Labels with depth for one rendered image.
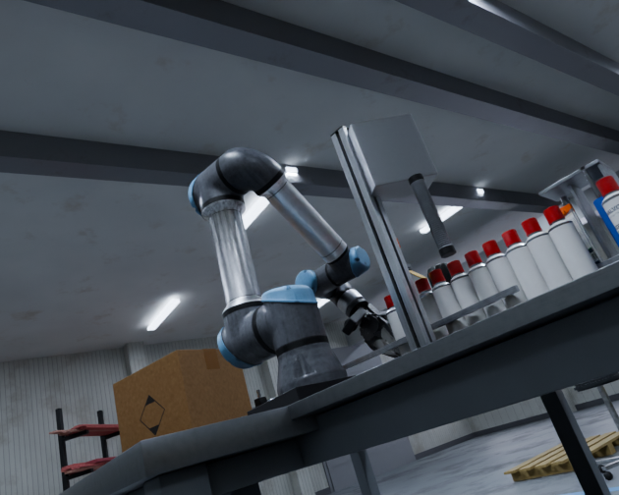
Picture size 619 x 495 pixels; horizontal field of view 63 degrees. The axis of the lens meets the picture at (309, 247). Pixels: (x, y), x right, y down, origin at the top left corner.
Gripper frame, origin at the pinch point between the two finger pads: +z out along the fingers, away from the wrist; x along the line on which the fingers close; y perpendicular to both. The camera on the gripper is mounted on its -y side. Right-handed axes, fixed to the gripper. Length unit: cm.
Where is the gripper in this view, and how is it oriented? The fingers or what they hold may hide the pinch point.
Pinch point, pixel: (398, 354)
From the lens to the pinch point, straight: 138.0
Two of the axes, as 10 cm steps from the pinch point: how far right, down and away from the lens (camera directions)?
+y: 7.1, 0.6, 7.0
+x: -4.1, 8.4, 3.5
